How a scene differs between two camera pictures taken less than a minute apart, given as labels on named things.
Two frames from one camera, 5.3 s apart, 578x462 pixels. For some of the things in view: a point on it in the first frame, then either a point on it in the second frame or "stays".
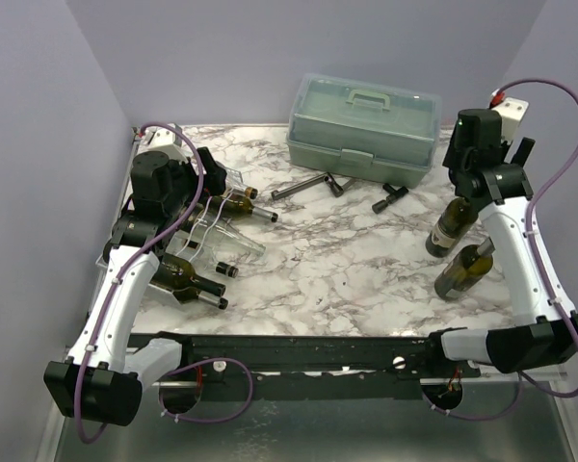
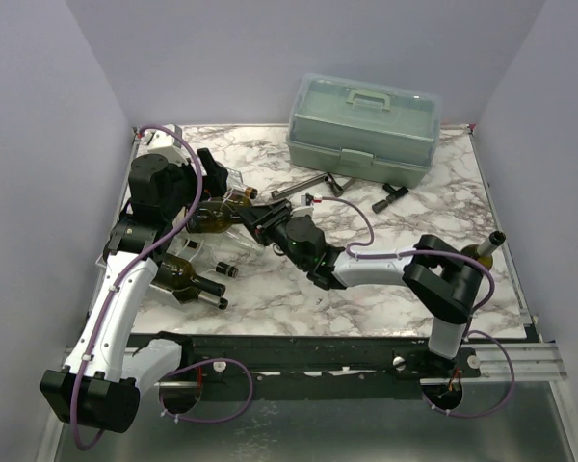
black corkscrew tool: x=394 y=194 stays
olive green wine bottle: x=177 y=271 stays
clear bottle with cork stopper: x=234 y=185 stays
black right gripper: x=524 y=150 to x=266 y=218
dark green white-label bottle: x=454 y=222 to x=210 y=217
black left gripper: x=214 y=179 stays
